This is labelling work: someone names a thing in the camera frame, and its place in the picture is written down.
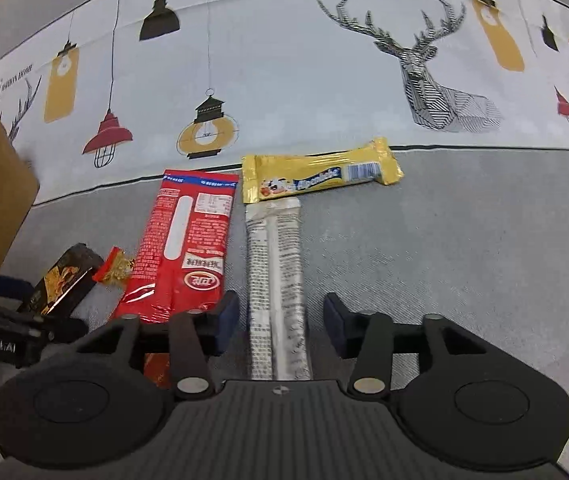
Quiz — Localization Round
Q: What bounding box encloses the long red snack packet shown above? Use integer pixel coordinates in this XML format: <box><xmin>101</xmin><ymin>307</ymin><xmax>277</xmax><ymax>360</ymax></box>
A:
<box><xmin>112</xmin><ymin>170</ymin><xmax>239</xmax><ymax>388</ymax></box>

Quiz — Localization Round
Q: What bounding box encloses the dark brown chocolate bar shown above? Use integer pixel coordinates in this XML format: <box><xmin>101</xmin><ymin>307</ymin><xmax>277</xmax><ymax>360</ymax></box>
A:
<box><xmin>18</xmin><ymin>243</ymin><xmax>104</xmax><ymax>318</ymax></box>

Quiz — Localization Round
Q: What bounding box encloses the clear rice cracker packet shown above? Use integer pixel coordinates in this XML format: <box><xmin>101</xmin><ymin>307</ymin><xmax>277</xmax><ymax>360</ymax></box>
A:
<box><xmin>245</xmin><ymin>197</ymin><xmax>312</xmax><ymax>382</ymax></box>

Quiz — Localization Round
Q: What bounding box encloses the red gold candy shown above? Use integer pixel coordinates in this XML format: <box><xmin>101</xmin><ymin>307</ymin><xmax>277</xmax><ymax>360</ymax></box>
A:
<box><xmin>92</xmin><ymin>246</ymin><xmax>135</xmax><ymax>288</ymax></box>

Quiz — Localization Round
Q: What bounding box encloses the yellow snack bar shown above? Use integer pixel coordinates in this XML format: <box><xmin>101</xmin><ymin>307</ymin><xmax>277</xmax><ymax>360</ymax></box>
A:
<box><xmin>242</xmin><ymin>138</ymin><xmax>404</xmax><ymax>204</ymax></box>

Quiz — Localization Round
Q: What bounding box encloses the grey patterned sofa cover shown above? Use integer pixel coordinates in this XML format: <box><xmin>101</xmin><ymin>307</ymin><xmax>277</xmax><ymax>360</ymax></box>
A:
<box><xmin>0</xmin><ymin>0</ymin><xmax>569</xmax><ymax>470</ymax></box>

